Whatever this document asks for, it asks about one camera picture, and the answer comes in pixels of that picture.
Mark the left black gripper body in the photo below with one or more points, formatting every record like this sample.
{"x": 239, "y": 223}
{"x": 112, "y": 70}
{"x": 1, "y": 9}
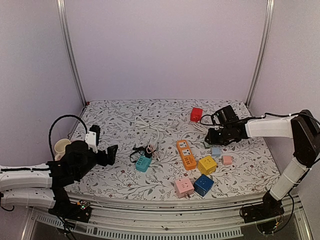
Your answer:
{"x": 102, "y": 161}

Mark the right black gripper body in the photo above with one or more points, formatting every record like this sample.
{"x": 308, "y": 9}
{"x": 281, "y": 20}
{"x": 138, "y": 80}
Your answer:
{"x": 220, "y": 139}

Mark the light blue plug adapter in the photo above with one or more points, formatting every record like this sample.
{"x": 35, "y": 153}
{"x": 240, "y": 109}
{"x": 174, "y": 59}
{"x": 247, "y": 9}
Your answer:
{"x": 215, "y": 152}

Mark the pink plug adapter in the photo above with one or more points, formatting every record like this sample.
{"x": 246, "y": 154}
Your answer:
{"x": 227, "y": 160}

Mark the yellow cube socket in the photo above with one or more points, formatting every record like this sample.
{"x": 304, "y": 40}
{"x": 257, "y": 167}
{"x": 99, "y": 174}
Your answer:
{"x": 207, "y": 165}

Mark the orange power strip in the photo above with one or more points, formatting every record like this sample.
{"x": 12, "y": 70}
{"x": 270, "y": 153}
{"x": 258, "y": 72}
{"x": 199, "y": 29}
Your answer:
{"x": 186, "y": 155}

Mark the green plug adapter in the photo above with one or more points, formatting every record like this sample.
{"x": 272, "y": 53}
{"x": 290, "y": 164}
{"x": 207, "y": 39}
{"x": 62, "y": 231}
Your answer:
{"x": 206, "y": 145}

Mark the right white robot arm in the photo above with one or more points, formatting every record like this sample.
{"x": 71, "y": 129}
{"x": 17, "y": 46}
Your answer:
{"x": 302, "y": 128}

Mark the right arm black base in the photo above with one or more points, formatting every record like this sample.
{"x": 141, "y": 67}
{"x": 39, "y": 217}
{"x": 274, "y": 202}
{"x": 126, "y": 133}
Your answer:
{"x": 269, "y": 208}

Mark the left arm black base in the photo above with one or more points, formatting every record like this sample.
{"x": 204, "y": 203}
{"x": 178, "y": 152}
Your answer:
{"x": 80, "y": 212}

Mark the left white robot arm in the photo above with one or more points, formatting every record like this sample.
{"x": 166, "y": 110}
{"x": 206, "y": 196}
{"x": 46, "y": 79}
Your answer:
{"x": 44, "y": 185}

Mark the teal USB charger socket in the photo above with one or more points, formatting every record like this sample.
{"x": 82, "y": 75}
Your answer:
{"x": 142, "y": 164}

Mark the red cube socket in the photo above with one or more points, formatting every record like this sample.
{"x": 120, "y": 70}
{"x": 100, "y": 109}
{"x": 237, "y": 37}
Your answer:
{"x": 196, "y": 114}

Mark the blue cube socket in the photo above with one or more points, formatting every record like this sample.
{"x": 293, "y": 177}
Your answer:
{"x": 203, "y": 185}

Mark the pink cube socket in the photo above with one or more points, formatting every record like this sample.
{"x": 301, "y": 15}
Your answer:
{"x": 183, "y": 187}

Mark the cream plastic cup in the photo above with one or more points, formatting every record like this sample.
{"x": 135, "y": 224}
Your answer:
{"x": 60, "y": 148}

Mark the floral patterned table mat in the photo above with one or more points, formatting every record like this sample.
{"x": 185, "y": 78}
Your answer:
{"x": 136, "y": 123}

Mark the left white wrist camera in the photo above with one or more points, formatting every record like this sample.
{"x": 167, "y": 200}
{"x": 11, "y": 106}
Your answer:
{"x": 92, "y": 138}

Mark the black plug with cable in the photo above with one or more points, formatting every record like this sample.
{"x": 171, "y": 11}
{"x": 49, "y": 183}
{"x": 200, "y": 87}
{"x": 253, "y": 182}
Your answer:
{"x": 142, "y": 150}

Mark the front aluminium rail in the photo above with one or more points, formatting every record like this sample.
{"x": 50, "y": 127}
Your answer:
{"x": 188, "y": 219}

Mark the right aluminium frame post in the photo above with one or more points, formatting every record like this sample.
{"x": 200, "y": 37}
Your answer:
{"x": 267, "y": 25}

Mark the aluminium frame post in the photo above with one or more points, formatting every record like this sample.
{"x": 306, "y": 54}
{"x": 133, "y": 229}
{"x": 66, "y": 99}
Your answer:
{"x": 61, "y": 8}
{"x": 267, "y": 25}

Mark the left aluminium frame post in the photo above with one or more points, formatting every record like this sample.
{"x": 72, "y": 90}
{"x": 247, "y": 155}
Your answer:
{"x": 61, "y": 8}

